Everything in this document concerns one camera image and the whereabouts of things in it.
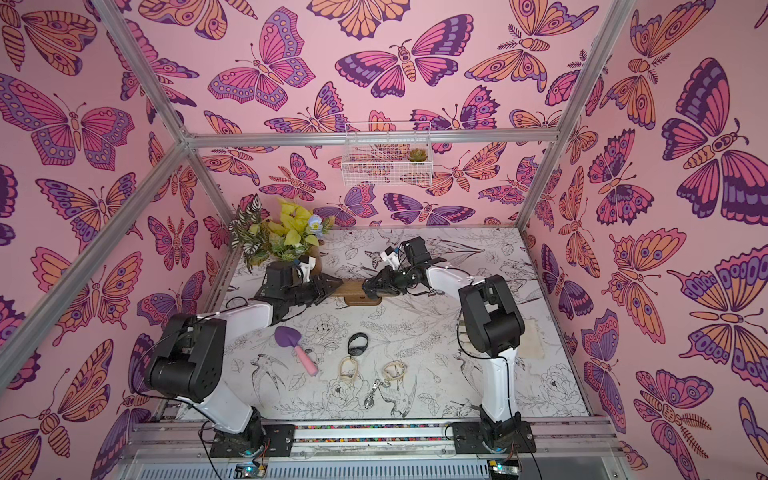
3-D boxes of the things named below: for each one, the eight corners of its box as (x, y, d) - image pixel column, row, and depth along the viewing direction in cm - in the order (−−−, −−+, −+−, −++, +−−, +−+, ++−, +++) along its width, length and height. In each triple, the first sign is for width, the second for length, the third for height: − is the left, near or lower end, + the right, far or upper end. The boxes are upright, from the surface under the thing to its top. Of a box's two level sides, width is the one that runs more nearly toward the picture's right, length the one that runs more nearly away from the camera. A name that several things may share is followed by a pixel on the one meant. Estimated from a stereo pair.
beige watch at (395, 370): (383, 379, 85) (383, 376, 83) (383, 363, 88) (383, 360, 86) (406, 379, 85) (406, 376, 83) (406, 363, 88) (406, 360, 86)
